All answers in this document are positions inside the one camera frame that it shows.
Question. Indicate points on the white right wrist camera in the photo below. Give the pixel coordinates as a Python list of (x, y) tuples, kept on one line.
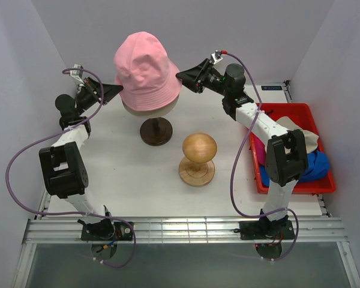
[(217, 56)]

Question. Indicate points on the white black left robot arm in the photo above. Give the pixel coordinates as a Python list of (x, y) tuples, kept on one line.
[(63, 168)]

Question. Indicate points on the beige bucket hat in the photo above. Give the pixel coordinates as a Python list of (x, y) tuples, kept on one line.
[(152, 113)]

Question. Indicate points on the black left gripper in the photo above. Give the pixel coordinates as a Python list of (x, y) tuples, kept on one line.
[(97, 92)]

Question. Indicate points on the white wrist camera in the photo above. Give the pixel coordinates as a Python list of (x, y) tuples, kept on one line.
[(217, 56), (76, 73)]

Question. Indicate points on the red plastic bin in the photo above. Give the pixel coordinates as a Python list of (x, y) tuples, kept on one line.
[(301, 115)]

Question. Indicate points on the cream bucket hat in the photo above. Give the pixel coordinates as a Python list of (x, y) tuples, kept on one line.
[(311, 139)]

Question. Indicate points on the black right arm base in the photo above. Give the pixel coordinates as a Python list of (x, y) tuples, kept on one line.
[(258, 230)]

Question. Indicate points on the blue hat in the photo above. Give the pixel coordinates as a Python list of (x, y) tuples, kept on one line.
[(318, 168)]

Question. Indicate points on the aluminium front rail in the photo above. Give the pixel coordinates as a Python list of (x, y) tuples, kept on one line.
[(182, 231)]

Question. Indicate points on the magenta cap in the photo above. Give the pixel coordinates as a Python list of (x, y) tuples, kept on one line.
[(260, 151)]

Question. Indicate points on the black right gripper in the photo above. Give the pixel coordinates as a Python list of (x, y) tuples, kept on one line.
[(201, 78)]

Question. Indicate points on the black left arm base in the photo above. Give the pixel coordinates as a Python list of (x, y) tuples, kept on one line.
[(121, 232)]

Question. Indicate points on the cream mannequin head stand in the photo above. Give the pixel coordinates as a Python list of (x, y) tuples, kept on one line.
[(156, 131)]

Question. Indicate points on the pink bucket hat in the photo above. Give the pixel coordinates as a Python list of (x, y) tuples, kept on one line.
[(147, 74)]

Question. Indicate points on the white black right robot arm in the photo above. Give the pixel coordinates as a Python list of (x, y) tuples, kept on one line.
[(286, 154)]

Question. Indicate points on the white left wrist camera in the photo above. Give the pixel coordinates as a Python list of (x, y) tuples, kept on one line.
[(76, 73)]

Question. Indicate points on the light wooden hat stand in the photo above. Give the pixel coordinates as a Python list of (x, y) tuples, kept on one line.
[(197, 168)]

